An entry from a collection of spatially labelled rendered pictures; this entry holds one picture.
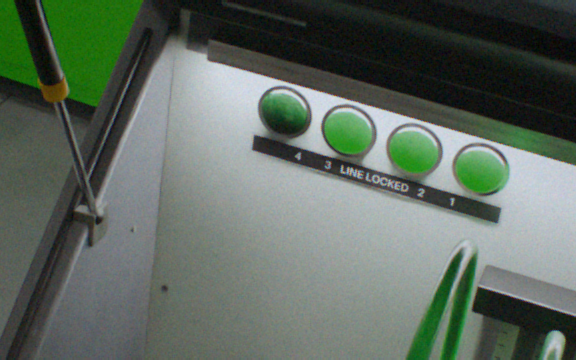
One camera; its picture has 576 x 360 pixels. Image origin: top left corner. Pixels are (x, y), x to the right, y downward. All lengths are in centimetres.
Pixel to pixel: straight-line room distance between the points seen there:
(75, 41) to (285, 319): 266
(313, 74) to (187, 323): 33
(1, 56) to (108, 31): 42
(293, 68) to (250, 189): 15
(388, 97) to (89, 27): 276
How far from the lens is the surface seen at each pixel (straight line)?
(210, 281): 122
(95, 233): 106
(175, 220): 120
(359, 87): 104
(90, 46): 378
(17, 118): 394
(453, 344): 106
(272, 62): 106
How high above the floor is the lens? 188
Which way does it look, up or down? 30 degrees down
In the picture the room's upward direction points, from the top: 9 degrees clockwise
